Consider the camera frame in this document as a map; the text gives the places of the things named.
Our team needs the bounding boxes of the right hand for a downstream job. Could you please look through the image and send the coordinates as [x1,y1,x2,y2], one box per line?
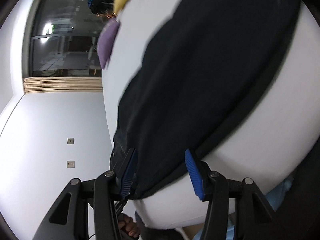
[118,213,140,238]

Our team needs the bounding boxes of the beige left curtain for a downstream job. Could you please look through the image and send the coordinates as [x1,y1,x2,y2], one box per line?
[23,76,103,93]

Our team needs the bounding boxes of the purple cushion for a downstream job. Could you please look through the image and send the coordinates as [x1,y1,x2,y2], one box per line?
[97,18,120,69]

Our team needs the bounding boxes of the wall socket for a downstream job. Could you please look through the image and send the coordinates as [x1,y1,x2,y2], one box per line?
[67,138,74,145]
[67,160,75,168]

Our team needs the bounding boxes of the lower wall socket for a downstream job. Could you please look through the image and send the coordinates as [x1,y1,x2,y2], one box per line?
[67,160,75,168]

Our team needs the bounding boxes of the dark glass window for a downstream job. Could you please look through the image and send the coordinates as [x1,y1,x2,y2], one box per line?
[28,0,114,77]

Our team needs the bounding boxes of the black denim pants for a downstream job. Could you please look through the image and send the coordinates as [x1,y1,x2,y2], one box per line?
[110,0,300,199]

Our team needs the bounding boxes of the upper wall socket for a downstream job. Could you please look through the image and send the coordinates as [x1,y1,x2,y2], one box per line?
[67,138,74,145]

